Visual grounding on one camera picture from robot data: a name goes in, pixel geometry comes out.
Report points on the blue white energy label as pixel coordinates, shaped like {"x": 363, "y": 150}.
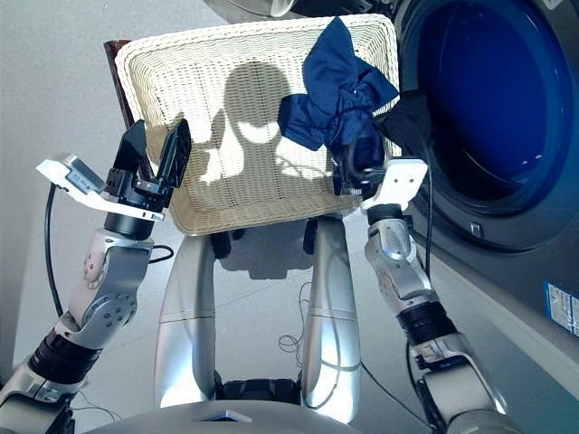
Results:
{"x": 563, "y": 309}

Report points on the pale woven laundry basket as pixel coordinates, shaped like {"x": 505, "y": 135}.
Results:
{"x": 253, "y": 194}

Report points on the navy blue garment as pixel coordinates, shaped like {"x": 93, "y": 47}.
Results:
{"x": 335, "y": 90}

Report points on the dark brown cart panel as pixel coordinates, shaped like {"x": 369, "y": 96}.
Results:
{"x": 111, "y": 50}

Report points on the silver robot leg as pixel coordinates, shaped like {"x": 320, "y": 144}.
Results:
{"x": 181, "y": 316}
{"x": 330, "y": 316}

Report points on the black caster wheel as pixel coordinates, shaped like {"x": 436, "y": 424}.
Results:
{"x": 226, "y": 244}
{"x": 310, "y": 235}

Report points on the grey robot torso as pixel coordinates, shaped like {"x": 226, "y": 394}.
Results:
{"x": 271, "y": 420}

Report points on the round glass washing machine door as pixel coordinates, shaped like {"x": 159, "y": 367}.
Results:
{"x": 253, "y": 5}

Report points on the grey washing machine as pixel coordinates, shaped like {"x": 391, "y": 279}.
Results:
{"x": 497, "y": 280}

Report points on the black garment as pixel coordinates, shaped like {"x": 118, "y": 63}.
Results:
{"x": 407, "y": 126}

